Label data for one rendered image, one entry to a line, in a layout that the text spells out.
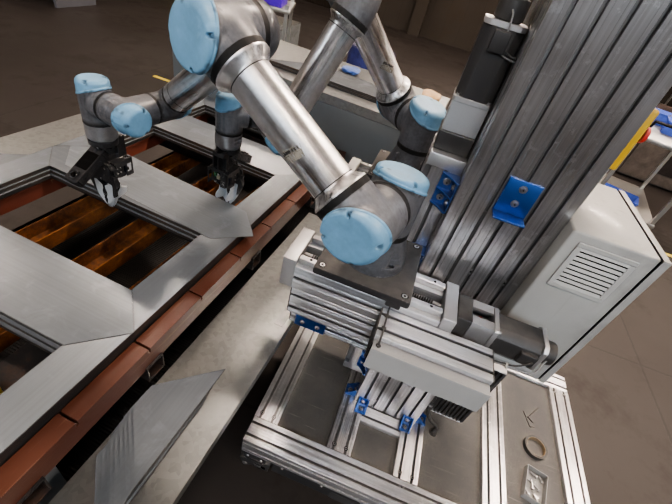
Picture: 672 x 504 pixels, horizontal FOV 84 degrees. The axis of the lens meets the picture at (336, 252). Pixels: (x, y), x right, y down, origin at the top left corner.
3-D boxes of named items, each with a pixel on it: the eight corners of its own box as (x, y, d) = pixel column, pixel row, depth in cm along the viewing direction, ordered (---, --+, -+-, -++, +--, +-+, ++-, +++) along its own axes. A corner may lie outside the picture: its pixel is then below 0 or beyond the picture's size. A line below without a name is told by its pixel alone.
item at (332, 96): (172, 46, 181) (171, 37, 178) (241, 33, 226) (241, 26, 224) (427, 140, 161) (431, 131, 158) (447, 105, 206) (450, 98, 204)
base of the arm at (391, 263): (407, 248, 94) (422, 216, 88) (397, 287, 83) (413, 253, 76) (351, 227, 96) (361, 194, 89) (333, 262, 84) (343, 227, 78)
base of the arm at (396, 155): (429, 169, 132) (440, 143, 126) (424, 188, 121) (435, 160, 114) (388, 155, 134) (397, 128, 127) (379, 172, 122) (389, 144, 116)
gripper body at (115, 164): (135, 175, 110) (129, 136, 102) (111, 187, 103) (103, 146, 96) (113, 166, 111) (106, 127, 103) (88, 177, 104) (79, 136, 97)
